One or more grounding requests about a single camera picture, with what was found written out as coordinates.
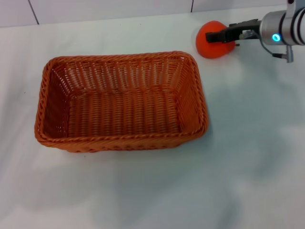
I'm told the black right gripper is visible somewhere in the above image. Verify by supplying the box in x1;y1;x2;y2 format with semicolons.
205;18;262;44

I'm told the grey cable with metal plug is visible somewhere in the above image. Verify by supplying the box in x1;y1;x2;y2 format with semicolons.
259;39;294;63

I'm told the orange round fruit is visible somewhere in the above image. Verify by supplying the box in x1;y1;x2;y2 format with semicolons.
195;21;235;59

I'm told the orange woven wicker basket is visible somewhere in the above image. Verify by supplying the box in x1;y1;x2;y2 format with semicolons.
34;50;210;154

